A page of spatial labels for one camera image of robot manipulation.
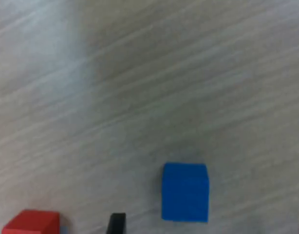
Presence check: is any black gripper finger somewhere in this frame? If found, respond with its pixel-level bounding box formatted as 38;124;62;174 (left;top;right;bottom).
106;213;127;234

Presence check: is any blue cube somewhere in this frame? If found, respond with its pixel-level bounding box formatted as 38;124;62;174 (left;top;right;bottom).
161;162;210;223

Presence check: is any red cube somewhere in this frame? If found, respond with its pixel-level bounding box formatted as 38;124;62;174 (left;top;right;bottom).
1;209;61;234

